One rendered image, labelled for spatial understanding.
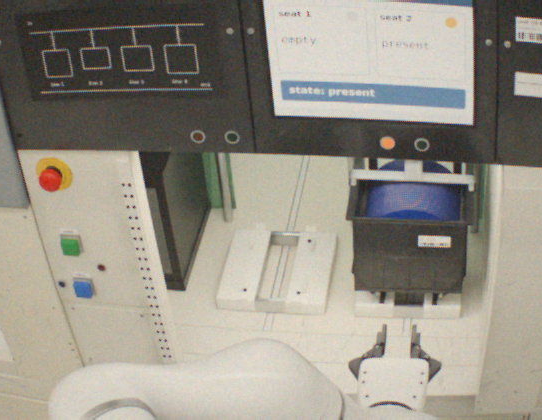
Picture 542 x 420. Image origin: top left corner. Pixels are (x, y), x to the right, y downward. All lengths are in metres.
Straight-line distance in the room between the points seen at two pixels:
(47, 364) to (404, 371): 0.83
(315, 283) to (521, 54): 0.82
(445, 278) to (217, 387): 0.97
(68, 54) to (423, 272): 0.80
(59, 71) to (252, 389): 0.67
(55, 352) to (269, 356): 1.01
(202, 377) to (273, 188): 1.34
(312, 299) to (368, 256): 0.17
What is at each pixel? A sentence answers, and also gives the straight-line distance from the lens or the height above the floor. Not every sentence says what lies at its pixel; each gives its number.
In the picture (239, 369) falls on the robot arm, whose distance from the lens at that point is 0.90.
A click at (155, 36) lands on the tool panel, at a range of 1.34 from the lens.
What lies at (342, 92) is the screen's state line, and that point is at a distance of 1.33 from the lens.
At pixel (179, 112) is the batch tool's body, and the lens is 1.40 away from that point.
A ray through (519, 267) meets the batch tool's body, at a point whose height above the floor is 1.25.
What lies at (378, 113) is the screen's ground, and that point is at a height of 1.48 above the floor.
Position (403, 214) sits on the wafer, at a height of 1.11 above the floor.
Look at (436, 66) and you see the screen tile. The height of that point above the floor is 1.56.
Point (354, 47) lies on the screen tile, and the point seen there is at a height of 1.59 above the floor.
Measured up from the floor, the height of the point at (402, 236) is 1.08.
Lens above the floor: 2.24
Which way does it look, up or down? 39 degrees down
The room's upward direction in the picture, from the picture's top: 6 degrees counter-clockwise
